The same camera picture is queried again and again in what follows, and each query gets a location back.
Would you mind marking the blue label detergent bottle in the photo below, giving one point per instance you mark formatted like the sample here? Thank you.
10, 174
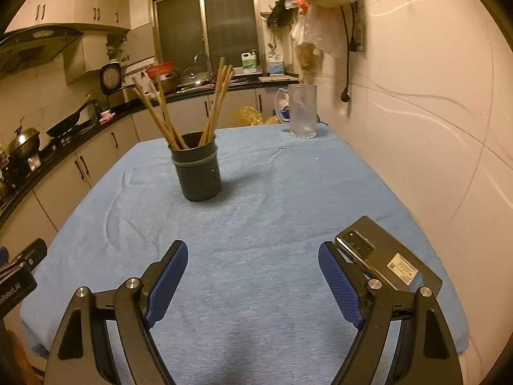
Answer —
275, 66

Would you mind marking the glass pot lid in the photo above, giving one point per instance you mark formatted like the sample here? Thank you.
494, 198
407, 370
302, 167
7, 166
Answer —
193, 79

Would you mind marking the red plastic basin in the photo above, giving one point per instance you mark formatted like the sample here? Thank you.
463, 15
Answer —
160, 69

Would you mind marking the chrome faucet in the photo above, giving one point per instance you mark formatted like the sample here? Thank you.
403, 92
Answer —
202, 58

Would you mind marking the wooden cutting board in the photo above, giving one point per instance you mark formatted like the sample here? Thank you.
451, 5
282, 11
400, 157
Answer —
278, 77

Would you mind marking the bunch of wooden chopsticks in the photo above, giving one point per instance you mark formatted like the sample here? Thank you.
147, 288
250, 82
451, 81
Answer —
216, 100

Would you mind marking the dark grey perforated chopstick holder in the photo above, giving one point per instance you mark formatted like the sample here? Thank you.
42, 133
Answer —
198, 176

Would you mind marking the clear glass pitcher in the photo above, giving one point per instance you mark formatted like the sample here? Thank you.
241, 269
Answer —
302, 112

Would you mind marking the kitchen window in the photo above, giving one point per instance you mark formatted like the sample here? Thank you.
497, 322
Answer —
208, 20

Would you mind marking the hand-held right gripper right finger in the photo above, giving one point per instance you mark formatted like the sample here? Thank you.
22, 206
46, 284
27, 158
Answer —
338, 284

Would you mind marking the blue tablecloth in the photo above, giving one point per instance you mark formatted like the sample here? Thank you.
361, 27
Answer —
260, 208

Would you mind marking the black frying pan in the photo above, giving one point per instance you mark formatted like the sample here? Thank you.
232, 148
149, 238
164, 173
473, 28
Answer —
66, 124

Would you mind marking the yellow plastic bag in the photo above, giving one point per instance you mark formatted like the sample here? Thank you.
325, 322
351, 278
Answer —
248, 115

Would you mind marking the steel wok with lid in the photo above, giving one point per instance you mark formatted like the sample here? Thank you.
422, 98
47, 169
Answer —
24, 142

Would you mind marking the pink cloth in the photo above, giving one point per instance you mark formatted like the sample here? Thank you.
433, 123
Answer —
107, 118

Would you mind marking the range hood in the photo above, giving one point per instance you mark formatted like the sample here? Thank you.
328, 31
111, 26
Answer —
36, 46

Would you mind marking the green label detergent bottle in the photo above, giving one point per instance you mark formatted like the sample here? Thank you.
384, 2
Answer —
249, 63

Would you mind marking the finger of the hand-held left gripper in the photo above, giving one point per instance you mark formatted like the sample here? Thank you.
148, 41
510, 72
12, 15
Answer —
34, 250

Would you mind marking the wall power socket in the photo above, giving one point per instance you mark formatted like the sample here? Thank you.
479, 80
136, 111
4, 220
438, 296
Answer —
359, 28

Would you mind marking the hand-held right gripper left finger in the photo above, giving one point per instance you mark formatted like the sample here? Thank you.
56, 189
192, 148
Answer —
168, 284

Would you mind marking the hanging white plastic bag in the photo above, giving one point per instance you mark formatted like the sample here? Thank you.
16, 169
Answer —
320, 32

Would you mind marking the black rice cooker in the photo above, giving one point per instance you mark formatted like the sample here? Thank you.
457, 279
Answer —
110, 78

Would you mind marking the black smartphone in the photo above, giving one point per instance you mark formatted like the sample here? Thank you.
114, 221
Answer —
429, 278
360, 248

